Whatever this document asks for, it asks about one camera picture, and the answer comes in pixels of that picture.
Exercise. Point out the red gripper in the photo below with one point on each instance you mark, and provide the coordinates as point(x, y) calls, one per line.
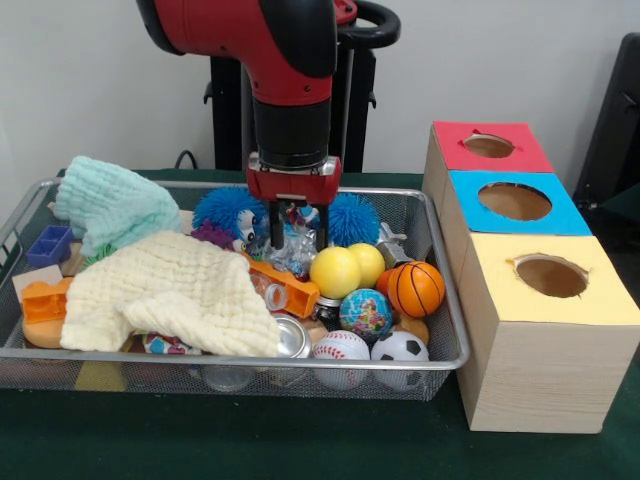
point(294, 185)

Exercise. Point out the clear plastic packet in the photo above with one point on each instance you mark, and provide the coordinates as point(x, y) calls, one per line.
point(298, 245)

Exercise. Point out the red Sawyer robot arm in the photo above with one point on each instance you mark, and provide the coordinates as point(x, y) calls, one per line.
point(260, 50)

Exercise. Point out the wooden box with three holes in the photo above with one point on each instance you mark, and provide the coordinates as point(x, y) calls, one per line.
point(530, 370)

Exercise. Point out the shallow clear mesh bin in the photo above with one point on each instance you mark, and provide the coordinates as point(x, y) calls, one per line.
point(60, 372)

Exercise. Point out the blue spiky ball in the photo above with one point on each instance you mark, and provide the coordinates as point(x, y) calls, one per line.
point(356, 220)
point(225, 212)

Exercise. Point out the large yellow ball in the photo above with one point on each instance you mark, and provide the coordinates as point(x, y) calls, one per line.
point(335, 272)

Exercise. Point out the small yellow ball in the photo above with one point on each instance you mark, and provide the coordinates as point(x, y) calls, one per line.
point(369, 263)

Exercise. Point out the globe print ball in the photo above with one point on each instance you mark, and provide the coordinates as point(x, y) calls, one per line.
point(366, 314)

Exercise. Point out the small baseball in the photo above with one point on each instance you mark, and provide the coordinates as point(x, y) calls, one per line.
point(342, 346)

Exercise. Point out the small orange basketball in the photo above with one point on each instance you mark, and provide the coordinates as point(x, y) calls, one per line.
point(416, 289)

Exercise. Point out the cream waffle cloth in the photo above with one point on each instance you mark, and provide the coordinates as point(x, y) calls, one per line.
point(170, 290)

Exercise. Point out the small soccer ball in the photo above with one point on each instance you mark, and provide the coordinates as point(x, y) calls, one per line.
point(400, 347)

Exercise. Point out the mint green cloth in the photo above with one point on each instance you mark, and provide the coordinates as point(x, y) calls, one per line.
point(115, 205)

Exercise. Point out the dark green table cloth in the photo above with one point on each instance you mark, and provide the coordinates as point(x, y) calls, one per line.
point(250, 440)

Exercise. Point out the black chair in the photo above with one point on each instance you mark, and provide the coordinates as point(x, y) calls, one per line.
point(615, 130)

